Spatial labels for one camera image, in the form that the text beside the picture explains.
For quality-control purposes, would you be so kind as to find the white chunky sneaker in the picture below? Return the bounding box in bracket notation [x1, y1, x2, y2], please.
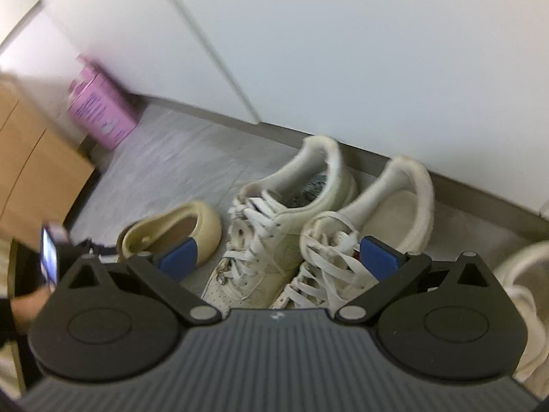
[492, 240, 549, 385]

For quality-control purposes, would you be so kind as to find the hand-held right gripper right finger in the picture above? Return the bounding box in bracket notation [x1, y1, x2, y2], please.
[335, 235, 511, 325]

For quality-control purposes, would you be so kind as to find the person's left hand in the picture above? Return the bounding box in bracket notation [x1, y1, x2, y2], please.
[11, 287, 50, 322]

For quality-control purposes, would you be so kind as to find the white sneaker with green print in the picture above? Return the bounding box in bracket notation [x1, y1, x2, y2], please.
[269, 156, 435, 310]
[201, 135, 358, 310]

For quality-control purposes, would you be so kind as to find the pink box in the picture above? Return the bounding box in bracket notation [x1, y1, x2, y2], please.
[66, 55, 140, 151]

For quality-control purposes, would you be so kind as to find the white wardrobe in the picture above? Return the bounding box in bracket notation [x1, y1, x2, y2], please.
[0, 0, 549, 219]

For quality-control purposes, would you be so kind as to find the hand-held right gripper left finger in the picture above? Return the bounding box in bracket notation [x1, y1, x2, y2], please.
[49, 238, 221, 326]

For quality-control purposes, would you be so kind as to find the cream clog with brown strap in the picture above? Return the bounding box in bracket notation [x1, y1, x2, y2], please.
[117, 200, 223, 267]

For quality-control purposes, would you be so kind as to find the wooden nightstand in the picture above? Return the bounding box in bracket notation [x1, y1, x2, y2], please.
[0, 73, 100, 243]

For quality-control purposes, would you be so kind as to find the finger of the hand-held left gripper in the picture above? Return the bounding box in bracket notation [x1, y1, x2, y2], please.
[74, 237, 120, 263]

